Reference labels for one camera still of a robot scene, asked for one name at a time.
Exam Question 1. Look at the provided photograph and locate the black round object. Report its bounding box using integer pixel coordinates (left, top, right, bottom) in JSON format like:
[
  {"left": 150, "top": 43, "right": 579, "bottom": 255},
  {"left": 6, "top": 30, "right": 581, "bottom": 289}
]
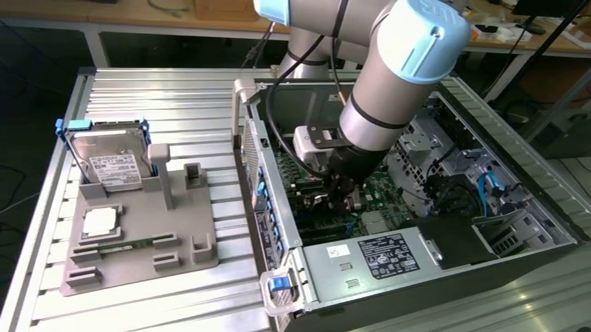
[{"left": 503, "top": 99, "right": 532, "bottom": 124}]

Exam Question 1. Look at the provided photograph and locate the black monitor with stand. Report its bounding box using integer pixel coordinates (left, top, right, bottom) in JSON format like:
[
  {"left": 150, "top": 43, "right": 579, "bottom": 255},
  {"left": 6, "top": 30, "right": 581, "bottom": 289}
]
[{"left": 511, "top": 0, "right": 591, "bottom": 35}]

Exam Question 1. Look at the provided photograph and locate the black power wire bundle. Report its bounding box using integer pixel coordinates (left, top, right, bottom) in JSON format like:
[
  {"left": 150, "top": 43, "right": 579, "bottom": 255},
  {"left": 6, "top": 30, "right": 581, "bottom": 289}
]
[{"left": 419, "top": 174, "right": 479, "bottom": 217}]

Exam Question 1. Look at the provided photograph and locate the hard disk in blue bracket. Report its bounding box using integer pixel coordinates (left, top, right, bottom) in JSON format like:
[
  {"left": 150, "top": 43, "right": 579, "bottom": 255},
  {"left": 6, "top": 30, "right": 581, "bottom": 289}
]
[{"left": 53, "top": 116, "right": 156, "bottom": 193}]

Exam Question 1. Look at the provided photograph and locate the black robot wrist cable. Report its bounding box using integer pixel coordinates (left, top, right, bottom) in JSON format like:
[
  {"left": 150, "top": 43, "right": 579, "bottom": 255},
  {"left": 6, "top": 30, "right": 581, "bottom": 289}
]
[{"left": 265, "top": 0, "right": 352, "bottom": 181}]

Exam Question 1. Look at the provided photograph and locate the wooden workbench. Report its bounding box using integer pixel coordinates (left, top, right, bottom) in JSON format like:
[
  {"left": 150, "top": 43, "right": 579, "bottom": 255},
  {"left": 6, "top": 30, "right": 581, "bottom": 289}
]
[{"left": 0, "top": 0, "right": 591, "bottom": 101}]

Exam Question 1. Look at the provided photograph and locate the silver power supply unit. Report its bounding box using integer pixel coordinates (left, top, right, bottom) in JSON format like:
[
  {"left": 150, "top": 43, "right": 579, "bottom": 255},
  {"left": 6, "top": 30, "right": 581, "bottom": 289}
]
[{"left": 301, "top": 231, "right": 443, "bottom": 302}]

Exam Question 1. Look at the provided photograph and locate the silver slanted drive bracket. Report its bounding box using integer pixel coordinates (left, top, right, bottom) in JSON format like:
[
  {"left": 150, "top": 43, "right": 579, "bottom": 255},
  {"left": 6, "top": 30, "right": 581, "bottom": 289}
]
[{"left": 471, "top": 207, "right": 536, "bottom": 257}]

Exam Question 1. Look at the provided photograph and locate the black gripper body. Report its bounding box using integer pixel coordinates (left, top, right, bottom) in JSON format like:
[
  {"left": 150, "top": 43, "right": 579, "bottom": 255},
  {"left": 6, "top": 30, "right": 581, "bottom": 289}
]
[{"left": 328, "top": 147, "right": 388, "bottom": 181}]

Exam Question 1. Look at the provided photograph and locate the white and orange box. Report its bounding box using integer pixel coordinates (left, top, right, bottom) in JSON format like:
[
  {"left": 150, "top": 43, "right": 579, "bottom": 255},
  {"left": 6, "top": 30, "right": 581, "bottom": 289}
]
[{"left": 468, "top": 22, "right": 529, "bottom": 43}]

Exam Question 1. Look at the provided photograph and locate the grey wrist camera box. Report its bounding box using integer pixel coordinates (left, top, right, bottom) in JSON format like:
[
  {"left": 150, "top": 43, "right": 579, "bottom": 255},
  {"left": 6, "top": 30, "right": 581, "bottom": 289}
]
[{"left": 292, "top": 124, "right": 352, "bottom": 170}]

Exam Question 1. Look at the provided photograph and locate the green motherboard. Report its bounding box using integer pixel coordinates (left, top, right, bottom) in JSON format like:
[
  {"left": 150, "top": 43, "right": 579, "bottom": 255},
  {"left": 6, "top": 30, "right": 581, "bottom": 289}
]
[{"left": 269, "top": 141, "right": 415, "bottom": 243}]

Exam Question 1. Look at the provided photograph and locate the silver chipset heat sink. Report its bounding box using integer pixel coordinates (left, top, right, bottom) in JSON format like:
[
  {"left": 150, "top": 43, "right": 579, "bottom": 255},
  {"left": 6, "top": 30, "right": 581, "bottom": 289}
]
[{"left": 359, "top": 210, "right": 393, "bottom": 232}]

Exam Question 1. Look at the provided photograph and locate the thin hanging cable with plug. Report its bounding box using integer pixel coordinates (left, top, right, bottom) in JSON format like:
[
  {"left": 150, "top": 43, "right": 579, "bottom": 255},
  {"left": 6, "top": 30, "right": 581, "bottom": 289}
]
[{"left": 238, "top": 20, "right": 277, "bottom": 69}]

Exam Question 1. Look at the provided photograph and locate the black expansion slot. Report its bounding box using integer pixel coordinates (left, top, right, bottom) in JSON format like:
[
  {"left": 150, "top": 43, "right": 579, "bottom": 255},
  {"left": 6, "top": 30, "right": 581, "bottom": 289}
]
[{"left": 299, "top": 223, "right": 349, "bottom": 241}]

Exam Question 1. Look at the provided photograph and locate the silver disk bay cage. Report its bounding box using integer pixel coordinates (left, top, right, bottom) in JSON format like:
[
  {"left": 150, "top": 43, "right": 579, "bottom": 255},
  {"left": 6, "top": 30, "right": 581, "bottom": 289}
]
[{"left": 387, "top": 113, "right": 456, "bottom": 194}]

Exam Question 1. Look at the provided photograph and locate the grey metal stand leg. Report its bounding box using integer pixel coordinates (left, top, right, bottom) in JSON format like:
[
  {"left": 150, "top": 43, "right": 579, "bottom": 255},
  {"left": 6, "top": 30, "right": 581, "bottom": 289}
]
[{"left": 519, "top": 67, "right": 591, "bottom": 141}]

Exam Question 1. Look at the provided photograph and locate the black box on floor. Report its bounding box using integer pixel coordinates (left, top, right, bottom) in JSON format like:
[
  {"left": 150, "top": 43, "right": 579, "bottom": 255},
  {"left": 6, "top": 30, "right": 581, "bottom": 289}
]
[{"left": 529, "top": 110, "right": 591, "bottom": 160}]

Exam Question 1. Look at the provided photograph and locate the black open PC case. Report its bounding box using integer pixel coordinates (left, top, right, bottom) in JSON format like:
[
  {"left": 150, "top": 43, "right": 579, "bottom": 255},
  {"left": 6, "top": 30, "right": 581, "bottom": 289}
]
[{"left": 229, "top": 77, "right": 591, "bottom": 332}]

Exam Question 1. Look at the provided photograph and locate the blue disk wire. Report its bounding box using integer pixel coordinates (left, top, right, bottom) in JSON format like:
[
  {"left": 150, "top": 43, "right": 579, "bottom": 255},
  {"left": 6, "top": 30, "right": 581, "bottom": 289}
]
[{"left": 477, "top": 171, "right": 507, "bottom": 215}]

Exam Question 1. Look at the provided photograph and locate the pale coiled cable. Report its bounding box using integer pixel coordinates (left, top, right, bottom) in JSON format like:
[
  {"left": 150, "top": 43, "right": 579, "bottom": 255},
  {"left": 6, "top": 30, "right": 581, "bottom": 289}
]
[{"left": 145, "top": 0, "right": 190, "bottom": 12}]

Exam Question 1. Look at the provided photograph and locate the green RAM stick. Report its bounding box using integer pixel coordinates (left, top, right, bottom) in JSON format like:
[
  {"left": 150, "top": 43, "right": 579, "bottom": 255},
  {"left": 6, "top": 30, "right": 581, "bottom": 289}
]
[{"left": 73, "top": 238, "right": 156, "bottom": 253}]

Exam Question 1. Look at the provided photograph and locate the silver CPU chip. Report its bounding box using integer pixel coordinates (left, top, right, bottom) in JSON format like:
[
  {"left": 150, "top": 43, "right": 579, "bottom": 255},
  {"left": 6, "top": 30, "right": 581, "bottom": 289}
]
[{"left": 81, "top": 207, "right": 121, "bottom": 239}]

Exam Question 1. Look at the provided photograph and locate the black tripod pole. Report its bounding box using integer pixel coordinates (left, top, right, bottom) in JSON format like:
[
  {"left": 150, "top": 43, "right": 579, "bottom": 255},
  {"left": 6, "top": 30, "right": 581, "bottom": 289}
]
[{"left": 481, "top": 0, "right": 585, "bottom": 100}]

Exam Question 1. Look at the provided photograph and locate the grey plastic parts rack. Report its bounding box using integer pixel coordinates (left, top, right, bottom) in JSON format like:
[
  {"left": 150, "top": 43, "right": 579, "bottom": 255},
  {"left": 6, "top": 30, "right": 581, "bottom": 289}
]
[{"left": 58, "top": 143, "right": 220, "bottom": 297}]

